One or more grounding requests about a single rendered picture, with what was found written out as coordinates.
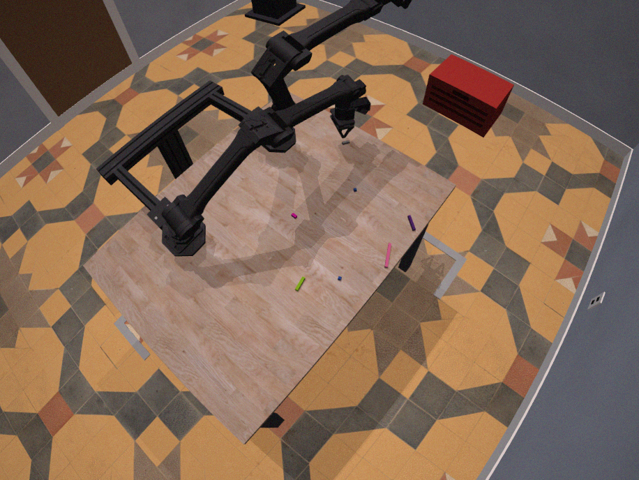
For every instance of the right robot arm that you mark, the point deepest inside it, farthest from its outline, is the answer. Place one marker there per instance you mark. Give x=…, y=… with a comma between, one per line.
x=267, y=127

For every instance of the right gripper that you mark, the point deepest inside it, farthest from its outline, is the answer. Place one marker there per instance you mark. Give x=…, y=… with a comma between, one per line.
x=338, y=117

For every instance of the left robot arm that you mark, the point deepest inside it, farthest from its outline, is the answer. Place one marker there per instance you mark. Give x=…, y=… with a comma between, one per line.
x=292, y=51

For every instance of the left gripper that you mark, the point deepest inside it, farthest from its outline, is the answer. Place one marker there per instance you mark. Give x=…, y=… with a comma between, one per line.
x=402, y=3

